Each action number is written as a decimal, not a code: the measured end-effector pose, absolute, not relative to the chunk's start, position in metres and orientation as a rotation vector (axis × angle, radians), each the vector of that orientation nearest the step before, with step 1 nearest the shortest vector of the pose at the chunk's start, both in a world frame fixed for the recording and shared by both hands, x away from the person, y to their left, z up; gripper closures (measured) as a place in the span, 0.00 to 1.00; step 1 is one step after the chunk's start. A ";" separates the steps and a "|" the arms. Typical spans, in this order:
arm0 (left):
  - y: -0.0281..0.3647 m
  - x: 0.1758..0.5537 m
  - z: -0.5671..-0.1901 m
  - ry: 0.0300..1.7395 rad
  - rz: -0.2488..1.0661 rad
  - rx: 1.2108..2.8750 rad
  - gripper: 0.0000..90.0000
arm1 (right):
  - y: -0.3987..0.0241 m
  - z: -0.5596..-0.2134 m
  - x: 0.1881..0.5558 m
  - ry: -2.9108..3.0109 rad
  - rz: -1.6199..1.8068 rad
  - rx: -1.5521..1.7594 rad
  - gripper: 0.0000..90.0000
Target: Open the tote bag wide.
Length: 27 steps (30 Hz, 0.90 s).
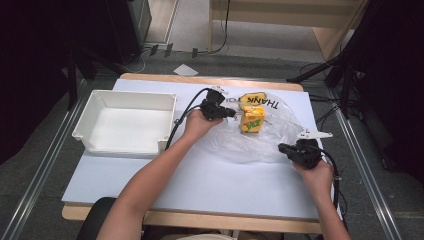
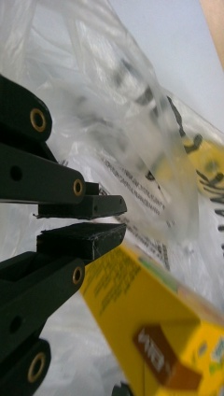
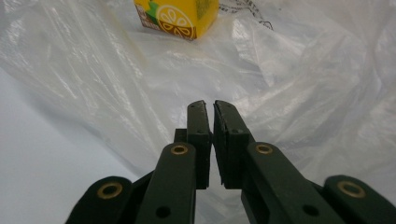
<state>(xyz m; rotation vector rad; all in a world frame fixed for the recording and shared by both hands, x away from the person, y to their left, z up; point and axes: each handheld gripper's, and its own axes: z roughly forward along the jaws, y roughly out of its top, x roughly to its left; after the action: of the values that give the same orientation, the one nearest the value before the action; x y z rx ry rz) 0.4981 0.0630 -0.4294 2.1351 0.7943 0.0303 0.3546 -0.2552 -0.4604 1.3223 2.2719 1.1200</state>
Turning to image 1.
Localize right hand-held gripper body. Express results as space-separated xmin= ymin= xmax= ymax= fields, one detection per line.
xmin=287 ymin=129 xmax=334 ymax=170

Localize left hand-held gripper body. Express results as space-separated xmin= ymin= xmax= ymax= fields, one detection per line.
xmin=199 ymin=85 xmax=230 ymax=122

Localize yellow juice carton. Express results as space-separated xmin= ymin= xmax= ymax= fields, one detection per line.
xmin=239 ymin=105 xmax=266 ymax=135

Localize clear printed plastic bag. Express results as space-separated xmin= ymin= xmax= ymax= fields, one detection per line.
xmin=199 ymin=91 xmax=306 ymax=164

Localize person's right hand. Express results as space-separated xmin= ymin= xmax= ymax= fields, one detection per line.
xmin=292 ymin=159 xmax=335 ymax=198

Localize person's left hand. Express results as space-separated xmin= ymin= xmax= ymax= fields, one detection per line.
xmin=182 ymin=108 xmax=224 ymax=144

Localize white paper sheet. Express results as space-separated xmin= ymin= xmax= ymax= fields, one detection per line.
xmin=172 ymin=63 xmax=200 ymax=77

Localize black tripod stand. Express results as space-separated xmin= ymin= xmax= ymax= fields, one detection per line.
xmin=285 ymin=46 xmax=356 ymax=119

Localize white plastic bin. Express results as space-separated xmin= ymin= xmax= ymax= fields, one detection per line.
xmin=71 ymin=89 xmax=178 ymax=158

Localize black computer tower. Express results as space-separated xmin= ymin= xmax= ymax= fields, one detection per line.
xmin=105 ymin=0 xmax=153 ymax=66

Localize wooden table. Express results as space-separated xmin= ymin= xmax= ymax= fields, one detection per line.
xmin=61 ymin=72 xmax=324 ymax=235

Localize black curtain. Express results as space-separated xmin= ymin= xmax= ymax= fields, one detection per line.
xmin=339 ymin=0 xmax=424 ymax=186
xmin=0 ymin=0 xmax=113 ymax=166

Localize black metal stand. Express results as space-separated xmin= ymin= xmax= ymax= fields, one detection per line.
xmin=64 ymin=41 xmax=129 ymax=112

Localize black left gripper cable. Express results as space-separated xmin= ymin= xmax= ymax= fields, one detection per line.
xmin=164 ymin=87 xmax=212 ymax=152

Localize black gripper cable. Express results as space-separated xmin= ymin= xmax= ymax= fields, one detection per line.
xmin=319 ymin=149 xmax=342 ymax=219
xmin=164 ymin=87 xmax=212 ymax=152

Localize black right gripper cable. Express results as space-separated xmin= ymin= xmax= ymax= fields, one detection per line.
xmin=319 ymin=149 xmax=342 ymax=219

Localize black floor cables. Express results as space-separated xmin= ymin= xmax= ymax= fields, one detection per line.
xmin=299 ymin=61 xmax=342 ymax=125

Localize metal floor rail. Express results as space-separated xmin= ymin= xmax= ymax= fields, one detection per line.
xmin=328 ymin=89 xmax=405 ymax=240
xmin=0 ymin=94 xmax=88 ymax=240

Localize black hanging cable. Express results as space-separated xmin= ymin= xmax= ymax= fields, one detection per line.
xmin=209 ymin=0 xmax=232 ymax=55

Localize white floor cable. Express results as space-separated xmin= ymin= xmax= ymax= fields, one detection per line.
xmin=127 ymin=49 xmax=149 ymax=74

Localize light wooden furniture frame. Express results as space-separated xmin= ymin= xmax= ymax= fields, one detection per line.
xmin=207 ymin=0 xmax=370 ymax=62

